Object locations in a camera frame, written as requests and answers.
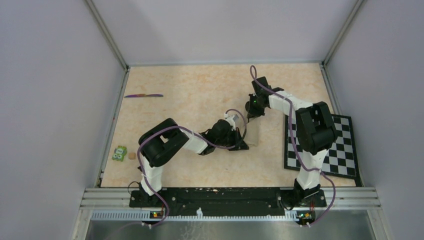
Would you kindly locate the cream cloth napkin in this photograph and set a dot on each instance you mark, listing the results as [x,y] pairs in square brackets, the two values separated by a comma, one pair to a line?
[252,137]

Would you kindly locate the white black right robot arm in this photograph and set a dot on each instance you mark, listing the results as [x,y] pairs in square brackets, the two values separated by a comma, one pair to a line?
[311,128]

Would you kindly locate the black white checkerboard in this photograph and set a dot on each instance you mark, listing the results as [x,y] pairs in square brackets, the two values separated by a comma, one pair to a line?
[341,160]

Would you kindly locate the small tan block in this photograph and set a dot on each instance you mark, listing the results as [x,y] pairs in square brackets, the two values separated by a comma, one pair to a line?
[132,155]

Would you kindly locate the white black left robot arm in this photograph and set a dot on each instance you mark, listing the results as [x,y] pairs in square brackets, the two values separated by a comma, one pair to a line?
[160,144]

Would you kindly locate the green white small package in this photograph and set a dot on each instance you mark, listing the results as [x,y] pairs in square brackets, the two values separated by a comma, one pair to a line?
[119,153]

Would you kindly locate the iridescent purple knife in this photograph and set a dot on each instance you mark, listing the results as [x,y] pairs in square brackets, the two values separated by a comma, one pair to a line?
[142,95]

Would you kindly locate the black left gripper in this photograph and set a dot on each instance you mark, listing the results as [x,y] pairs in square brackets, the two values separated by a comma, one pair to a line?
[236,135]

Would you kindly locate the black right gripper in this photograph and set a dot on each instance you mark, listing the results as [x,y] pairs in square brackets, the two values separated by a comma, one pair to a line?
[252,113]

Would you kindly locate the aluminium front rail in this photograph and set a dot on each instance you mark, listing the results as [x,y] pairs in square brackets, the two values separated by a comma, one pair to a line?
[113,204]

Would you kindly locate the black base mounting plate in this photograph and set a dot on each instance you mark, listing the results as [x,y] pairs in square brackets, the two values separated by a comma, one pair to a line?
[226,201]

